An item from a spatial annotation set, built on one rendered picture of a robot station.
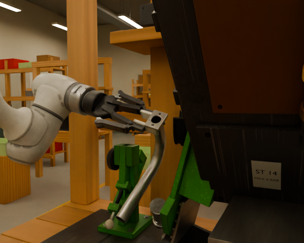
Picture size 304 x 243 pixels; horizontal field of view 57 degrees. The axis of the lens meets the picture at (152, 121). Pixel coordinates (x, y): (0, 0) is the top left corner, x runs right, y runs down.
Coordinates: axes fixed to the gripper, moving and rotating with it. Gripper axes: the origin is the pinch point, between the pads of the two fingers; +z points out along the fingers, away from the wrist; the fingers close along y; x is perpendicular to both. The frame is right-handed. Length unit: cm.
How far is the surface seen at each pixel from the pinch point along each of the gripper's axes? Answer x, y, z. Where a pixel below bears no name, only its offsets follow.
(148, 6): -10.1, 35.6, -18.5
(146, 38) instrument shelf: -6.4, 24.6, -13.8
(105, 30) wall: 588, 734, -743
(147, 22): -6.6, 32.1, -17.7
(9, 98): 322, 146, -489
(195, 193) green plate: -2.3, -14.2, 19.3
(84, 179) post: 43, -10, -34
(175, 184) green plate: -3.6, -14.6, 15.2
